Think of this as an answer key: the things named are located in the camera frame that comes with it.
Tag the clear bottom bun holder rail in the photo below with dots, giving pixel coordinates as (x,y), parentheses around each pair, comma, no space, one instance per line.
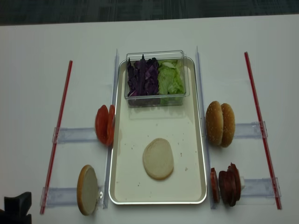
(58,197)

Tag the bun slice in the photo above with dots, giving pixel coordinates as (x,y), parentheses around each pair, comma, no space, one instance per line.
(87,190)
(158,159)

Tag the tomato slice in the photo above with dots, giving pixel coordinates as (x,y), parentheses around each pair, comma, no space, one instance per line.
(110,125)
(101,121)

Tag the clear meat holder rail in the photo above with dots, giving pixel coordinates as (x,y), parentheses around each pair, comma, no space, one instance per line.
(264,187)

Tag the metal baking tray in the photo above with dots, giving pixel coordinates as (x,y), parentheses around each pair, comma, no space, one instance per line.
(136,127)

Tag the right sesame top bun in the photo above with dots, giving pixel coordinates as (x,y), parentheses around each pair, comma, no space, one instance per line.
(228,125)

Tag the clear right long rail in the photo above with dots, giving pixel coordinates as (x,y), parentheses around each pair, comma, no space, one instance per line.
(203,129)

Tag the dark meat patty stack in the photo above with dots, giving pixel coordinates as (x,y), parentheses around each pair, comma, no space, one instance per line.
(230,185)

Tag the right tomato slice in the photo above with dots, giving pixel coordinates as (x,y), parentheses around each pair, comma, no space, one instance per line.
(110,125)

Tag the red sausage slice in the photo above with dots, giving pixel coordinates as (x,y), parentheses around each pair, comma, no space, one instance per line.
(214,184)

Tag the clear top bun holder rail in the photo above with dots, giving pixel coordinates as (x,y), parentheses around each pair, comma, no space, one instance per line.
(253,130)

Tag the left red straw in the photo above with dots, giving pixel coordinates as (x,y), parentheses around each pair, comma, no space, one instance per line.
(54,143)

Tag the left sesame top bun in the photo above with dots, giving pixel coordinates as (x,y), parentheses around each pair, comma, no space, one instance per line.
(214,123)

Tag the clear tomato holder rail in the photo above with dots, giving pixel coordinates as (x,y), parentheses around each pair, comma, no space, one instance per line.
(68,135)

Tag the right red straw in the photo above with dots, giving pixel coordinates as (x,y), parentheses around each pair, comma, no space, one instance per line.
(260,119)

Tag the shredded purple cabbage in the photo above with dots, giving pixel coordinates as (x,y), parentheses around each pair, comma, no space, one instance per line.
(143,77)

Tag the clear bun holder rail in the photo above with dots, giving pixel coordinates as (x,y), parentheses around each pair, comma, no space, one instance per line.
(58,197)
(253,130)

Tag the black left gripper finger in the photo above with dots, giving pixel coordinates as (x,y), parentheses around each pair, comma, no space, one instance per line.
(16,209)

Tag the white cheese block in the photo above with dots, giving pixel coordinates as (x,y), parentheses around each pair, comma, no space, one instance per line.
(242,182)

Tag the red straw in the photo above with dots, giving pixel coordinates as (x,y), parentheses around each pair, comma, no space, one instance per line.
(54,143)
(260,119)

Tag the left tomato slice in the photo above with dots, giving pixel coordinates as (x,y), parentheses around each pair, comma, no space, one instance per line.
(101,121)

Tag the clear plastic salad container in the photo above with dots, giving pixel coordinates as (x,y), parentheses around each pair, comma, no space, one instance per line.
(154,100)

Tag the sesame bun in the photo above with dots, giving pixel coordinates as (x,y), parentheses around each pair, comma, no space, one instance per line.
(214,123)
(228,125)

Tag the green lettuce leaves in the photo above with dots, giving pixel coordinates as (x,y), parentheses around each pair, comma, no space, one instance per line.
(170,82)

